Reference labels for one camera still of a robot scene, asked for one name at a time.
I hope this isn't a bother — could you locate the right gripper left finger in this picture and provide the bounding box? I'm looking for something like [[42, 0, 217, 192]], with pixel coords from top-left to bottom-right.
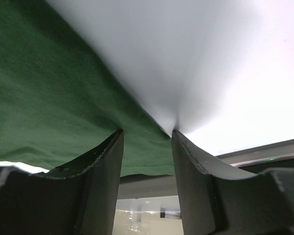
[[0, 129, 124, 235]]

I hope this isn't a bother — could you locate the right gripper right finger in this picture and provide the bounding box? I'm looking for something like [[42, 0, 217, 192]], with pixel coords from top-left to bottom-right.
[[171, 131, 294, 235]]

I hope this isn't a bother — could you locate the white green raglan t-shirt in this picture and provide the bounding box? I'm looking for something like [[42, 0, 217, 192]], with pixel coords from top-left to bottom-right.
[[0, 0, 174, 176]]

